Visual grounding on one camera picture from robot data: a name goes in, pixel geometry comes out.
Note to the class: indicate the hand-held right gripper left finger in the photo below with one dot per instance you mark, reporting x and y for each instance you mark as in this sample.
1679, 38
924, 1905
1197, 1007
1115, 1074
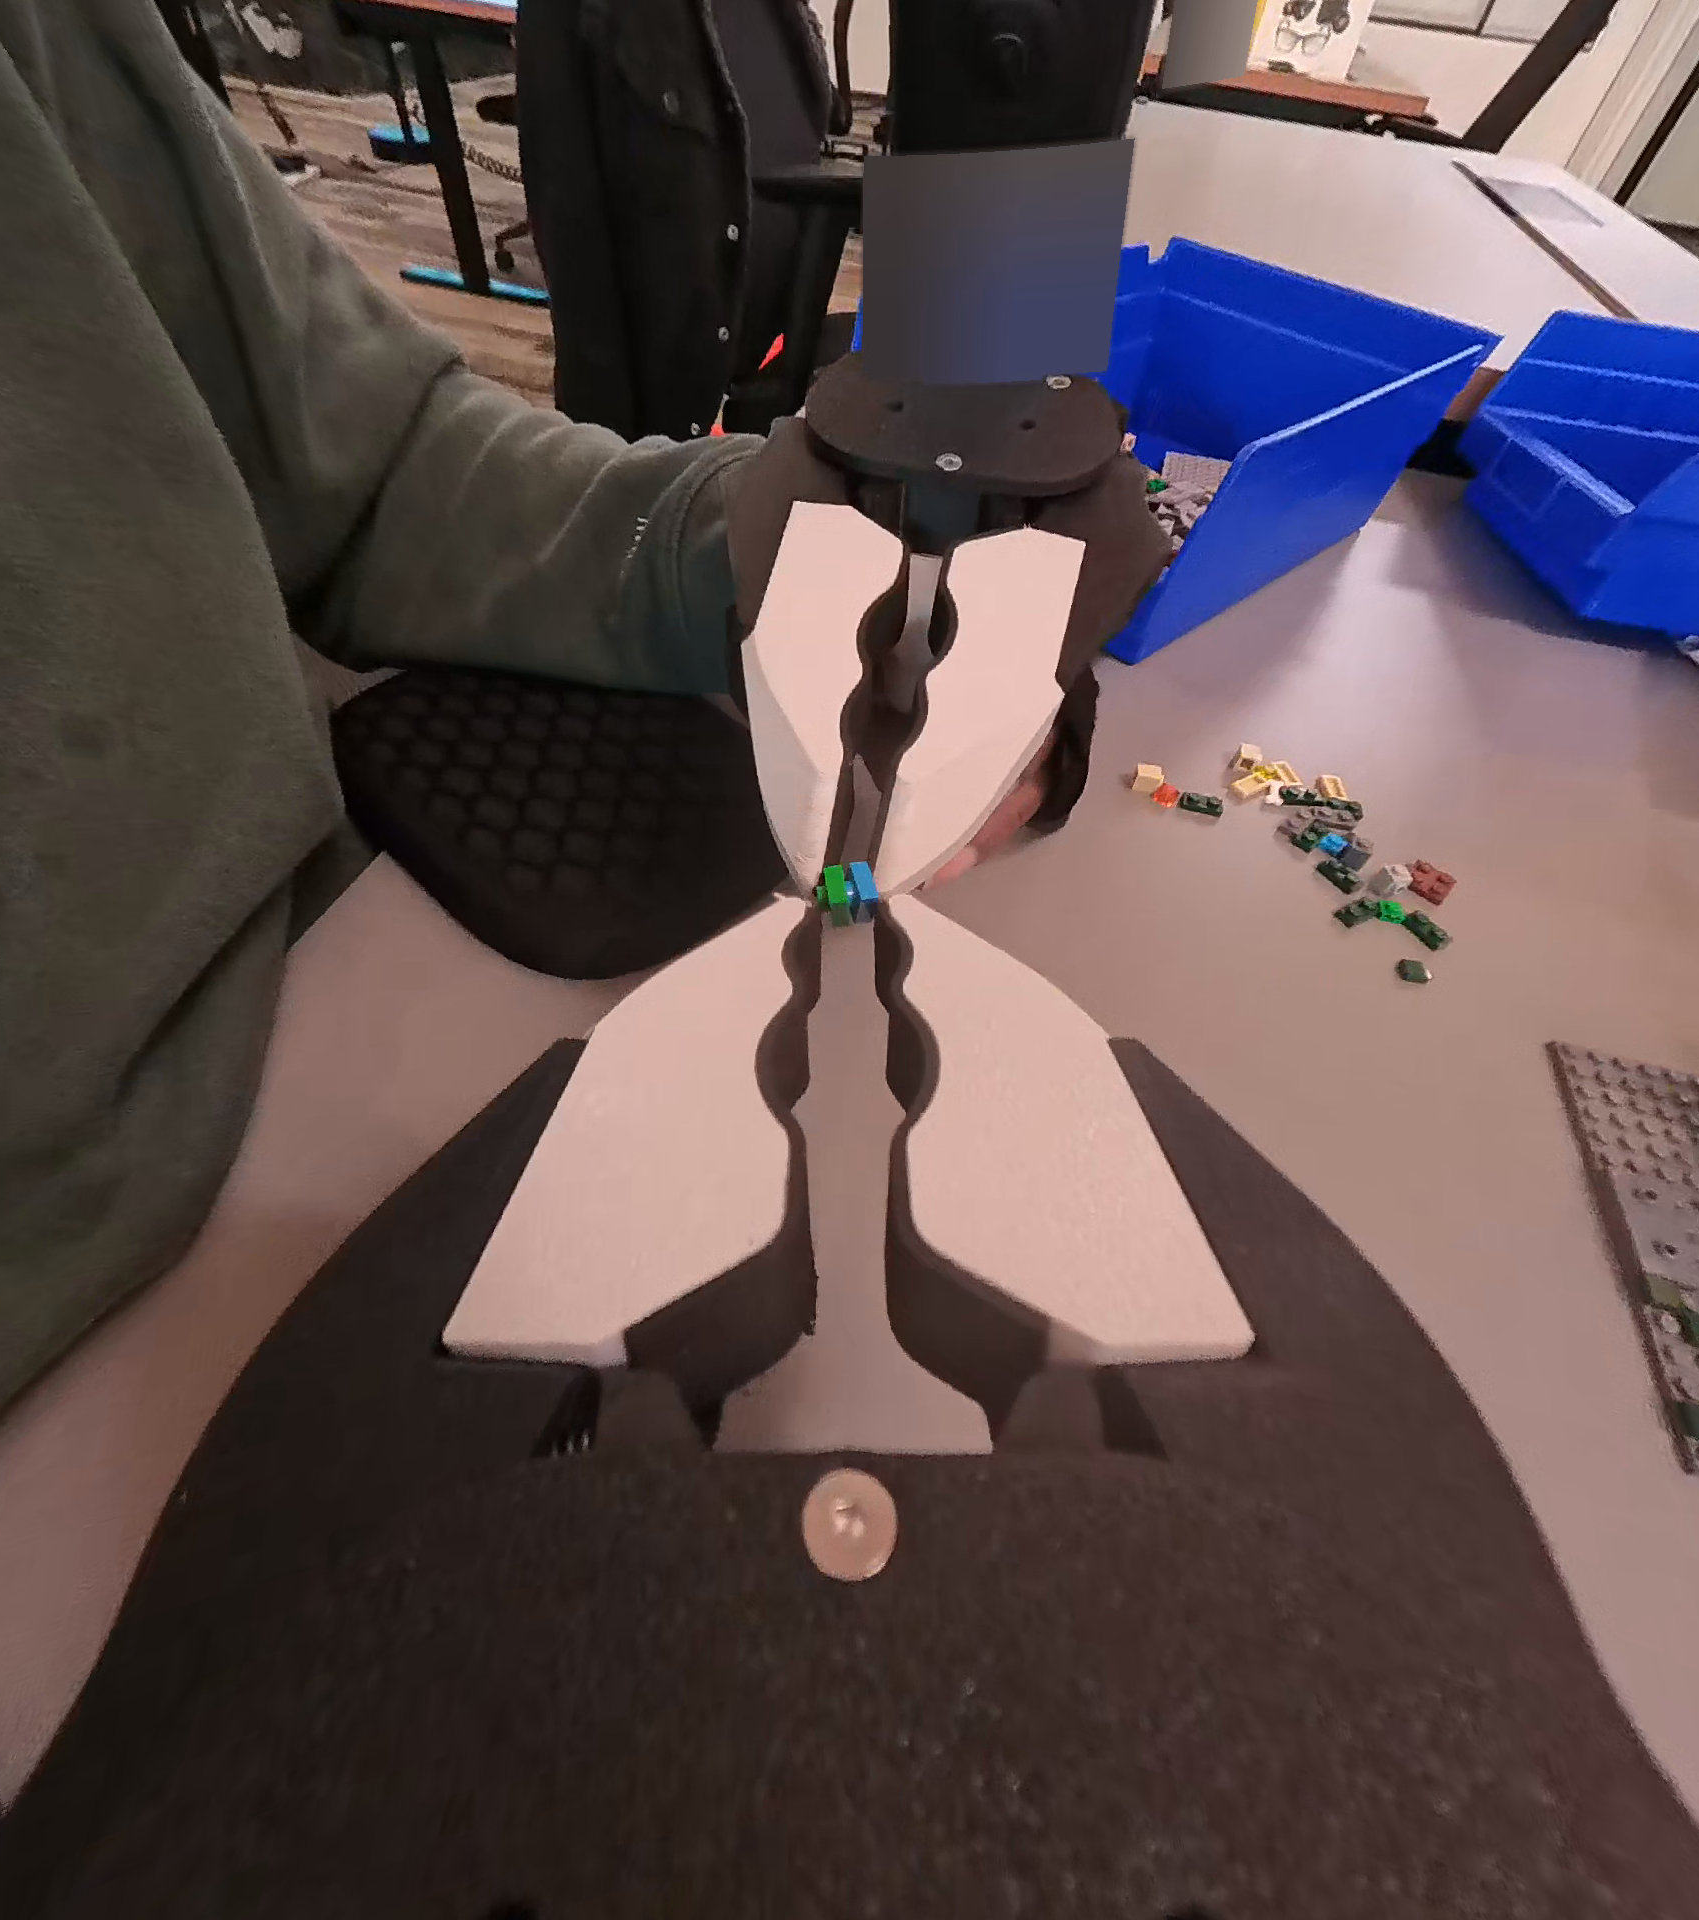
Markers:
610, 1201

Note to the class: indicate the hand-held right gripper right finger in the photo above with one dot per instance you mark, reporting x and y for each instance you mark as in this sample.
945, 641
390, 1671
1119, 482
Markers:
1073, 1201

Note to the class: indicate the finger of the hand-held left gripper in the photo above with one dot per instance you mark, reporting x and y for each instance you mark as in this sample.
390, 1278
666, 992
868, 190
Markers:
796, 675
1005, 675

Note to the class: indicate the green small brick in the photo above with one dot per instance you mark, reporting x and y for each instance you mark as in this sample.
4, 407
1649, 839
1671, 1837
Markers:
834, 889

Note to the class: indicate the person's left forearm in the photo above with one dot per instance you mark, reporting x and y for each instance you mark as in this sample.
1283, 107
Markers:
520, 555

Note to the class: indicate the grey desk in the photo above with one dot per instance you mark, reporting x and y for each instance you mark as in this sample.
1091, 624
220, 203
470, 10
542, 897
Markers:
1389, 1051

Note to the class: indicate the black-legged desk with blue feet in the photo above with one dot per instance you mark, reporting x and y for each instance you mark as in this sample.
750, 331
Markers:
446, 151

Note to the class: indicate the person's left hand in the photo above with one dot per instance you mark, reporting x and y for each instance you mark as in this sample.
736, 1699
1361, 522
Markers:
1013, 819

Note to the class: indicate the pile of grey bricks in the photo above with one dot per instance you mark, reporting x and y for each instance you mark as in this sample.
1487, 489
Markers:
1185, 502

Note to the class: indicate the black office chair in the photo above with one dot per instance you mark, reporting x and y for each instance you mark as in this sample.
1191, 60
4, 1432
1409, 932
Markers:
808, 189

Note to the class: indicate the black honeycomb wrist rest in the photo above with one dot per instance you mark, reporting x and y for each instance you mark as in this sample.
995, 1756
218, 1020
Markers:
534, 825

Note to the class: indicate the blue storage bin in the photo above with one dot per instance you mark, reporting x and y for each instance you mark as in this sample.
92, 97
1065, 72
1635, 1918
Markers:
1283, 450
1689, 495

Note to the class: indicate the scatter of small loose bricks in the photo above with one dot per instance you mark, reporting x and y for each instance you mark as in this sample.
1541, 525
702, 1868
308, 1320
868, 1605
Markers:
1337, 843

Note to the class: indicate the black jacket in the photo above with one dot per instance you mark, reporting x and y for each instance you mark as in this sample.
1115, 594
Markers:
640, 224

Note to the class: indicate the wooden side table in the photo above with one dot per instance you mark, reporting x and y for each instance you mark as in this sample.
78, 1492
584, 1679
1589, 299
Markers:
1313, 93

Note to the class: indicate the white box with glasses print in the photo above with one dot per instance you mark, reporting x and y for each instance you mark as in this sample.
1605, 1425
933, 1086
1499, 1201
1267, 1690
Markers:
1307, 38

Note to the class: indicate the grey brick model on baseplate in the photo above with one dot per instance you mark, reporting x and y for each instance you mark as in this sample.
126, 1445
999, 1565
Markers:
1643, 1171

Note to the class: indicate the person's torso in green sweatshirt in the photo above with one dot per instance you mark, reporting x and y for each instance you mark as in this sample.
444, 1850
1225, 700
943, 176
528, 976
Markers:
68, 751

